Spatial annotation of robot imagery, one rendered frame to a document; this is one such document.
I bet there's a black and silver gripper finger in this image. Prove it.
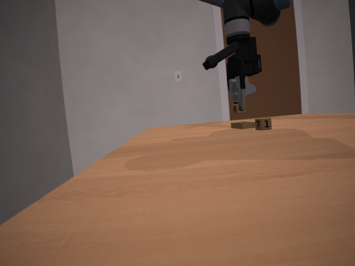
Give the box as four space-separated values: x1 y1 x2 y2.
236 63 256 110
227 74 238 104

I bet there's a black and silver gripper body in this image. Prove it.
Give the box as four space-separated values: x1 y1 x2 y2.
226 34 262 78

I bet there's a tan wooden number cube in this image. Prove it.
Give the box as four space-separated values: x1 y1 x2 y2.
255 117 272 130
232 104 246 114

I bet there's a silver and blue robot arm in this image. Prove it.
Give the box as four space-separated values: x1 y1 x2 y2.
199 0 291 70

